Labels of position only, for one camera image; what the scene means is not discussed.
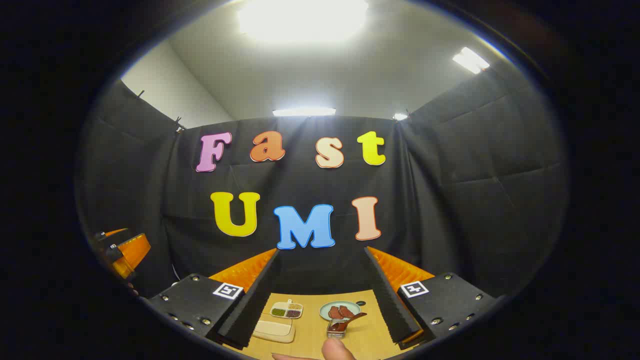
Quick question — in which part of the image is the white divided grain dish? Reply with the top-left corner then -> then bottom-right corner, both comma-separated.
270,300 -> 304,320

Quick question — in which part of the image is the cream rectangular tray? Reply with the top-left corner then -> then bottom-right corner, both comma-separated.
252,320 -> 296,344

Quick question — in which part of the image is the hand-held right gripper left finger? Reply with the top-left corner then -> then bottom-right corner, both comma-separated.
147,248 -> 280,350

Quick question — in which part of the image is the pale green plate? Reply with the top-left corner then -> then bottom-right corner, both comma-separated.
319,300 -> 362,322

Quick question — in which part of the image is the large ceiling light panel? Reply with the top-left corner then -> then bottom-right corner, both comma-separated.
237,0 -> 369,44

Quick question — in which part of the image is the black backdrop cloth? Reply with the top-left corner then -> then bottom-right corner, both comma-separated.
75,65 -> 568,301

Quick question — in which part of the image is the brown wooden spoon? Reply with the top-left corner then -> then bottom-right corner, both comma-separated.
330,312 -> 368,333

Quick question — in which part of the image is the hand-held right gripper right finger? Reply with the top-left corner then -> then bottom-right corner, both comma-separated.
363,246 -> 499,350

